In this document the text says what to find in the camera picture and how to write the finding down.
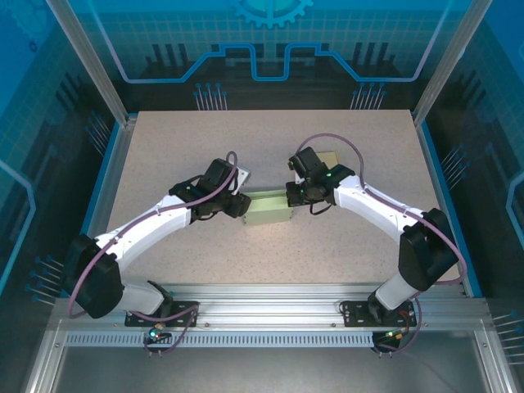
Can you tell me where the green paper box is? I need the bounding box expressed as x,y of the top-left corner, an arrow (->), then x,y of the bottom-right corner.
240,188 -> 297,228

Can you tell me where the grey metal lower shelf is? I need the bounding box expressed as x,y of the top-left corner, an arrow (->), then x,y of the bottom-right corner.
52,347 -> 492,393

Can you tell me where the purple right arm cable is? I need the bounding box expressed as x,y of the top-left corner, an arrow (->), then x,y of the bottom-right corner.
295,133 -> 468,358

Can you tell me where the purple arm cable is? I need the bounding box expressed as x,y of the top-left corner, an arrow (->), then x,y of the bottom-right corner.
67,150 -> 239,358
295,133 -> 468,358

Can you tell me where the aluminium frame rail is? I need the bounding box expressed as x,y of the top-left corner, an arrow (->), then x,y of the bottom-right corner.
52,284 -> 488,331

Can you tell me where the blue aluminium left side rail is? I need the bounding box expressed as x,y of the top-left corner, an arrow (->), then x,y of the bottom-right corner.
61,116 -> 138,298

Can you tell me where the blue right side rail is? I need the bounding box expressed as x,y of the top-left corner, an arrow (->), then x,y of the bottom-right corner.
415,118 -> 482,298

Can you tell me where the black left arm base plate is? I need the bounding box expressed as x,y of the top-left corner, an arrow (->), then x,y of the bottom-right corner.
124,300 -> 202,328

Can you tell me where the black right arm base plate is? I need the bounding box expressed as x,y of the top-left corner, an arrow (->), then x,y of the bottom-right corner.
339,300 -> 418,328

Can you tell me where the slotted aluminium cable duct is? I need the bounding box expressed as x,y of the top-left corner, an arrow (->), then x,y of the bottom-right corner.
63,332 -> 377,349

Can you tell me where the left cable connector with light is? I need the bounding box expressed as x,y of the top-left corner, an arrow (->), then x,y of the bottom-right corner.
142,323 -> 173,343

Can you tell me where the cable connector with light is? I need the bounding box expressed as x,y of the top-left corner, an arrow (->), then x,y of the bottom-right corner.
142,323 -> 173,343
374,327 -> 413,343

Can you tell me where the right cable connector with light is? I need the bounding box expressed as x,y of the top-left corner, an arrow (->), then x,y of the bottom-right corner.
374,327 -> 413,343

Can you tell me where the aluminium left frame post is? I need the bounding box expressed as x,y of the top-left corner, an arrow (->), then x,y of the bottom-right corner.
44,0 -> 138,126

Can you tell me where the aluminium frame post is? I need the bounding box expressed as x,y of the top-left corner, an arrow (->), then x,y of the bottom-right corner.
44,0 -> 138,126
411,0 -> 495,124

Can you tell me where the aluminium right frame post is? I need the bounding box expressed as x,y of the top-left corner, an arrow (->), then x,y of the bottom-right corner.
411,0 -> 495,124

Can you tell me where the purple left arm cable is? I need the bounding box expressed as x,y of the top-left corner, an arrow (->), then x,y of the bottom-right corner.
67,150 -> 239,358

